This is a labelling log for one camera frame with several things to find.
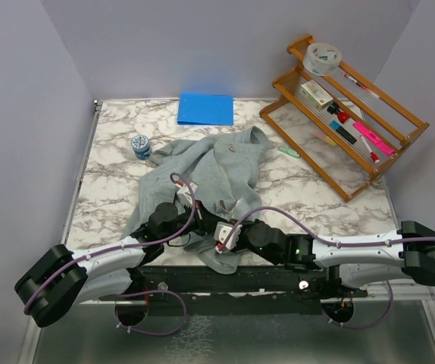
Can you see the red pen on top shelf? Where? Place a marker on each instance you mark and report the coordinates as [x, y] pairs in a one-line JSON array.
[[360, 85]]

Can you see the red white marker pen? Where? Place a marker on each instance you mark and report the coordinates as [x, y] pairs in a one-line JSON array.
[[372, 154]]

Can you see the mint green eraser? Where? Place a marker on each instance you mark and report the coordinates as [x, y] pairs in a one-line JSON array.
[[289, 151]]

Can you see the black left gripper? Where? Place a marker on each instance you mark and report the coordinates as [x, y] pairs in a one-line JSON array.
[[205, 221]]

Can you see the yellow highlighter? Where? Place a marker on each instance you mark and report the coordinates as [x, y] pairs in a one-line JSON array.
[[330, 141]]

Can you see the blue paper sheet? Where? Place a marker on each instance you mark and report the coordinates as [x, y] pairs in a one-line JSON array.
[[201, 109]]

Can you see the wooden two-tier rack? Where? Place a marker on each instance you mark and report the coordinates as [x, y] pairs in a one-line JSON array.
[[346, 128]]

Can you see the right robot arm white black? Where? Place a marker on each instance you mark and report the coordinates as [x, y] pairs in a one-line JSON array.
[[406, 253]]

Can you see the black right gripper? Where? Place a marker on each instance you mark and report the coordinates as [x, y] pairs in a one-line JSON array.
[[239, 245]]

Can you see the blue patterned round container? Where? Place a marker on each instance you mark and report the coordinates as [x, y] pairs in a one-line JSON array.
[[141, 147]]

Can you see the clear tape roll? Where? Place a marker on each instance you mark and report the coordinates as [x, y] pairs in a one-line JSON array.
[[322, 59]]

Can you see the aluminium frame rail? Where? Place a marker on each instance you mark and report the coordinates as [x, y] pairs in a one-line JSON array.
[[390, 325]]

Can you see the blue black highlighter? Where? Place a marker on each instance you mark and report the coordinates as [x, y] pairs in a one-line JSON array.
[[343, 132]]

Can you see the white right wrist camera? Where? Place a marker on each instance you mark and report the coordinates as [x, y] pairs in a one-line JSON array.
[[225, 238]]

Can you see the grey zip-up jacket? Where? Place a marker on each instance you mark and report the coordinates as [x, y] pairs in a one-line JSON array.
[[224, 168]]

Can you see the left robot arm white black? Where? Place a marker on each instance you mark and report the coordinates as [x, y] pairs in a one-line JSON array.
[[63, 277]]

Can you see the pink highlighter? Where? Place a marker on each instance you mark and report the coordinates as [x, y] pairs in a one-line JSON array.
[[375, 139]]

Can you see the white green small box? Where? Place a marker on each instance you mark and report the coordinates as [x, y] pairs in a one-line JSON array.
[[316, 95]]

